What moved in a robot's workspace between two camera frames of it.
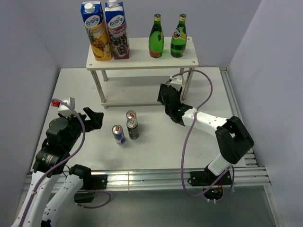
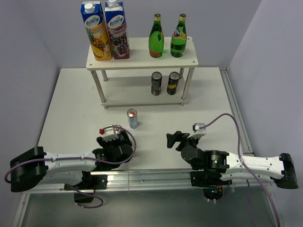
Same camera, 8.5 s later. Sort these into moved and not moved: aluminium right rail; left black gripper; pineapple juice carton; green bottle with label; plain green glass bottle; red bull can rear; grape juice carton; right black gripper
Moved: right black gripper; left black gripper
Not moved: red bull can rear; pineapple juice carton; grape juice carton; plain green glass bottle; aluminium right rail; green bottle with label
